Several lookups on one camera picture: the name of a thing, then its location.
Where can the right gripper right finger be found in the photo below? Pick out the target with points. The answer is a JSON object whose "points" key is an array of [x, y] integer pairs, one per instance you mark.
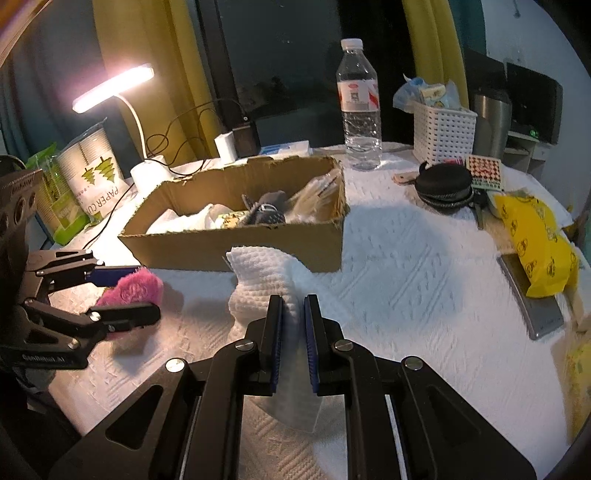
{"points": [[403, 420]]}

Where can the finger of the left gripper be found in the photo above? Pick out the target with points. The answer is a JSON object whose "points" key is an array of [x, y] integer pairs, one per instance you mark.
{"points": [[48, 271], [92, 318]]}

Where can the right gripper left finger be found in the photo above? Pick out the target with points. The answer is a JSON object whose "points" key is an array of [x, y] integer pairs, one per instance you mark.
{"points": [[184, 421]]}

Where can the pink plush toy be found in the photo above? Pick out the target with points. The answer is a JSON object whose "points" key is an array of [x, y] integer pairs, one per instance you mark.
{"points": [[140, 286]]}

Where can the white knitted cloth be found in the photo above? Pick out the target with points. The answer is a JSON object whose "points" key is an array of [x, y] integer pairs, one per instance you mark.
{"points": [[273, 284]]}

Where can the green snack bag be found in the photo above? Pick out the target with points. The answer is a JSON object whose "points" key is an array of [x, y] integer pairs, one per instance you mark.
{"points": [[57, 206]]}

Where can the paper cup package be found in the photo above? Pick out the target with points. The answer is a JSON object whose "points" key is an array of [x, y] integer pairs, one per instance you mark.
{"points": [[92, 172]]}

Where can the white desk lamp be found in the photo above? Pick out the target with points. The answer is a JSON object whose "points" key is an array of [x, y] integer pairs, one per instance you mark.
{"points": [[147, 171]]}

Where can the grey tablet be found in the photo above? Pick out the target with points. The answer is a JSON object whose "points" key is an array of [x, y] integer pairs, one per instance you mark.
{"points": [[542, 316]]}

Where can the cartoon tissue pack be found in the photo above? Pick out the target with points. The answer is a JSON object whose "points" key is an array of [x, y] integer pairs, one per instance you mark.
{"points": [[232, 219]]}

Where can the yellow plastic bag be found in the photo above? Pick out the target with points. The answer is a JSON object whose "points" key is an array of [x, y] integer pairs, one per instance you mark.
{"points": [[546, 255]]}

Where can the white charger plug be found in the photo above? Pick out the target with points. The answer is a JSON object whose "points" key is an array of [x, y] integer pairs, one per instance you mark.
{"points": [[225, 145]]}

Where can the grey dotted fabric item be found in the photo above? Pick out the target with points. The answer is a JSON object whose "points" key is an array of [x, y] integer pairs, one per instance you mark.
{"points": [[268, 210]]}

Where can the black charger plug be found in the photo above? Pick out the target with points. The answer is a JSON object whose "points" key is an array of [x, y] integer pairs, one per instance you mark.
{"points": [[247, 143]]}

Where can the brown cardboard box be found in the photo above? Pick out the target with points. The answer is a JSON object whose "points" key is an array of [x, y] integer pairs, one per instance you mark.
{"points": [[317, 245]]}

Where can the black round zip case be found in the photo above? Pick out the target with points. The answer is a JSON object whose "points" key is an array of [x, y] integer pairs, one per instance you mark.
{"points": [[444, 186]]}

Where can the clear bag with gold pattern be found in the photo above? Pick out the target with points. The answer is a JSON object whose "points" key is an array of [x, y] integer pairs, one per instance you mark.
{"points": [[316, 202]]}

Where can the checkered card pack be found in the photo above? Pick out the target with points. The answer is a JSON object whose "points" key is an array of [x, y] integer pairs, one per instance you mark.
{"points": [[486, 172]]}

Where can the white power strip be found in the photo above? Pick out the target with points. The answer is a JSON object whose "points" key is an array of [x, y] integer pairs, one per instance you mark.
{"points": [[286, 150]]}

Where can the white plastic basket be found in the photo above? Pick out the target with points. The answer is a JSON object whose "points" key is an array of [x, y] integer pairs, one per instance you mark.
{"points": [[443, 135]]}

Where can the steel thermos cup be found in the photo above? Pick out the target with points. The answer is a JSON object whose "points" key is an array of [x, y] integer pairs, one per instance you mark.
{"points": [[494, 114]]}

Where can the clear water bottle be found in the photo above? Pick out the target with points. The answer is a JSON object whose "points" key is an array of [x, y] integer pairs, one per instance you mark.
{"points": [[359, 98]]}

